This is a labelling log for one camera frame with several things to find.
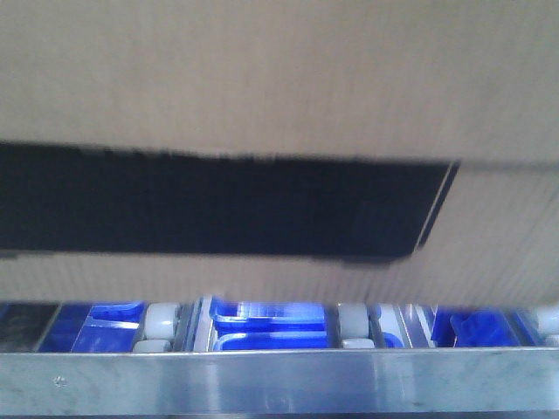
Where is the left white roller track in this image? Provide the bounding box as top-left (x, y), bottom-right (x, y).
top-left (132, 302), bottom-right (201, 354)

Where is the small blue bin left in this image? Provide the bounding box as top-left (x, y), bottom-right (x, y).
top-left (38, 301), bottom-right (147, 354)

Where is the lower blue bin with items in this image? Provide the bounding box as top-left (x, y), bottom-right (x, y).
top-left (209, 298), bottom-right (328, 351)

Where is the brown cardboard box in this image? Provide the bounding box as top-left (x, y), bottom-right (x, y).
top-left (1, 1), bottom-right (558, 306)

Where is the large blue plastic bin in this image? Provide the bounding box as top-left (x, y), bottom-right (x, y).
top-left (431, 306), bottom-right (536, 348)

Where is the silver shelf front rail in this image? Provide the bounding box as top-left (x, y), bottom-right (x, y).
top-left (1, 347), bottom-right (558, 418)

